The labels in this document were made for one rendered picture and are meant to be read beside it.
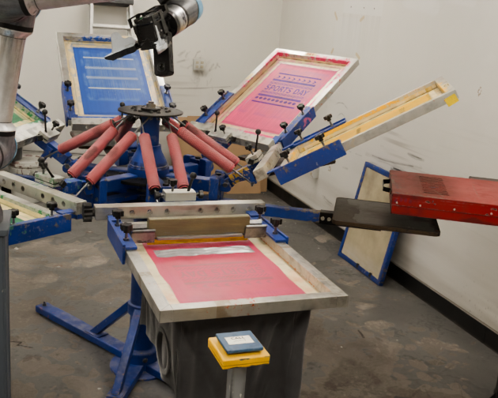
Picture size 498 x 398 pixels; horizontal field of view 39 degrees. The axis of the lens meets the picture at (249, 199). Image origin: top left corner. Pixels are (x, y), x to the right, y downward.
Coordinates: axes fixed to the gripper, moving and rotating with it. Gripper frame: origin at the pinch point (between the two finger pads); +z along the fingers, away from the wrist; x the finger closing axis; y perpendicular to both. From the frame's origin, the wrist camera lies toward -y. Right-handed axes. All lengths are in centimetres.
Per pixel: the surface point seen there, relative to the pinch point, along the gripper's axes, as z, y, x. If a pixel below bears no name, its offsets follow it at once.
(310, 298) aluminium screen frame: -20, -85, 20
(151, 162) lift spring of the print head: -91, -70, -71
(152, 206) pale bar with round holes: -61, -75, -56
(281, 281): -34, -89, 4
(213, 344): 14, -75, 6
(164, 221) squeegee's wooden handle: -45, -72, -40
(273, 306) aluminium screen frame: -12, -82, 12
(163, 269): -23, -78, -31
